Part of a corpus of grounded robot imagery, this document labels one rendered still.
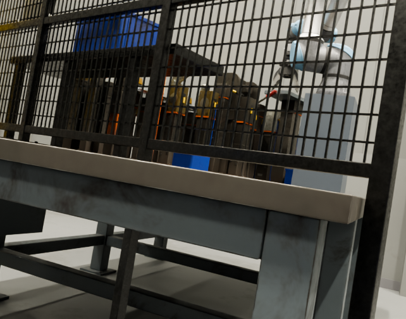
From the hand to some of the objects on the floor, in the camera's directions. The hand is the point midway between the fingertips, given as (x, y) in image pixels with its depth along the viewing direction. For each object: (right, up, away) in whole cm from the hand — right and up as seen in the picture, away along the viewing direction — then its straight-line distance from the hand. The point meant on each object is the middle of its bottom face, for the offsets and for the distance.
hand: (283, 91), depth 226 cm
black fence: (-93, -101, -90) cm, 164 cm away
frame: (-57, -110, -21) cm, 125 cm away
